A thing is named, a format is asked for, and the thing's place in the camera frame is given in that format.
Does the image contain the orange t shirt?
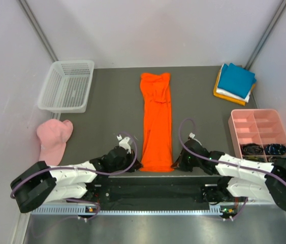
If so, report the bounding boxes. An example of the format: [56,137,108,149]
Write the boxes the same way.
[140,73,173,172]

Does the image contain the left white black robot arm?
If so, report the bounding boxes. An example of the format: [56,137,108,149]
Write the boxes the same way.
[10,146,142,213]

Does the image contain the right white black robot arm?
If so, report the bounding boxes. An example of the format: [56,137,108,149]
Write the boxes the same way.
[172,138,286,211]

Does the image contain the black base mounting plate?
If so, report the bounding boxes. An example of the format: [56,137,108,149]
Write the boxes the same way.
[84,176,235,204]

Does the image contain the pink baseball cap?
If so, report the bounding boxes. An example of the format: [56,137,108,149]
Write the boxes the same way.
[37,119,73,166]

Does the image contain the folded yellow t shirt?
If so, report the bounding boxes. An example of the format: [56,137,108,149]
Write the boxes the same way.
[213,66,256,106]

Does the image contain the pink compartment organizer tray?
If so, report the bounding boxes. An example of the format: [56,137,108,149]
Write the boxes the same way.
[228,109,286,158]

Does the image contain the folded white t shirt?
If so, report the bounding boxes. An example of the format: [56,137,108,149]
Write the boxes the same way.
[218,64,244,99]

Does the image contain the white perforated plastic basket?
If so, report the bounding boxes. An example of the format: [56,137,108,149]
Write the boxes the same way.
[38,59,94,113]

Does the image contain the folded blue t shirt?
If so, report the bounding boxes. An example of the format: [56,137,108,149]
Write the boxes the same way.
[218,63,257,98]

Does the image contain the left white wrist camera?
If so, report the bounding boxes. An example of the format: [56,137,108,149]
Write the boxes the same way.
[116,134,133,154]

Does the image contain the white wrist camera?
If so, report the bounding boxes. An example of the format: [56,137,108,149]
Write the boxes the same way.
[188,133,195,140]
[116,134,133,154]

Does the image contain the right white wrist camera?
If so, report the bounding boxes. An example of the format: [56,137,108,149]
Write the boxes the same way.
[188,133,195,140]

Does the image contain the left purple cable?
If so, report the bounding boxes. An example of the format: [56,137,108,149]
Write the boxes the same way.
[10,131,138,221]

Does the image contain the purple cable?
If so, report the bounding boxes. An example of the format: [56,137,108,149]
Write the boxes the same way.
[10,131,138,221]
[178,117,286,221]

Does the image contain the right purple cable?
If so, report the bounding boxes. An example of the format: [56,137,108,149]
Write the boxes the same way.
[178,117,286,221]

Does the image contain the grey slotted cable duct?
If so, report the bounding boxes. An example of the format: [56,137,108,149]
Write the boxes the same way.
[31,204,223,216]

